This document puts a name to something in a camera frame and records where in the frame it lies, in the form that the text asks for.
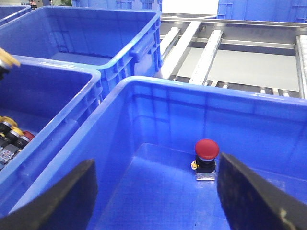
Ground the blue crate right front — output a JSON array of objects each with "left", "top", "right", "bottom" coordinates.
[{"left": 8, "top": 76, "right": 307, "bottom": 230}]

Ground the blue crate far centre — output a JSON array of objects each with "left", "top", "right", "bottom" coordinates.
[{"left": 71, "top": 0, "right": 162, "bottom": 11}]

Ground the steel roller rack frame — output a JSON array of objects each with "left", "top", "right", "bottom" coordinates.
[{"left": 160, "top": 13, "right": 307, "bottom": 99}]

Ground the blue crate far left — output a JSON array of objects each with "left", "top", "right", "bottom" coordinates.
[{"left": 0, "top": 6, "right": 162, "bottom": 97}]

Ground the blue crate far background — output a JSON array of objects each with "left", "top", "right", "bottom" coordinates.
[{"left": 216, "top": 0, "right": 307, "bottom": 23}]

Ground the pile of push buttons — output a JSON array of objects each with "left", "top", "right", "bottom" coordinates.
[{"left": 0, "top": 116, "right": 35, "bottom": 171}]

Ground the blue crate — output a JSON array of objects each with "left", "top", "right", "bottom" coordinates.
[
  {"left": 71, "top": 0, "right": 162, "bottom": 11},
  {"left": 0, "top": 6, "right": 162, "bottom": 97},
  {"left": 8, "top": 76, "right": 307, "bottom": 230},
  {"left": 0, "top": 56, "right": 103, "bottom": 215}
]

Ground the red mushroom push button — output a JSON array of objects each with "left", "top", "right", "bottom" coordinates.
[{"left": 190, "top": 139, "right": 220, "bottom": 181}]

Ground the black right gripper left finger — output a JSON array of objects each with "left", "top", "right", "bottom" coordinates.
[{"left": 0, "top": 159, "right": 98, "bottom": 230}]

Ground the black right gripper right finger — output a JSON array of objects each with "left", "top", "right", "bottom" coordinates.
[{"left": 217, "top": 153, "right": 307, "bottom": 230}]

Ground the blue crate left front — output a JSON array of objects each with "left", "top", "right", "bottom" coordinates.
[{"left": 0, "top": 56, "right": 103, "bottom": 215}]

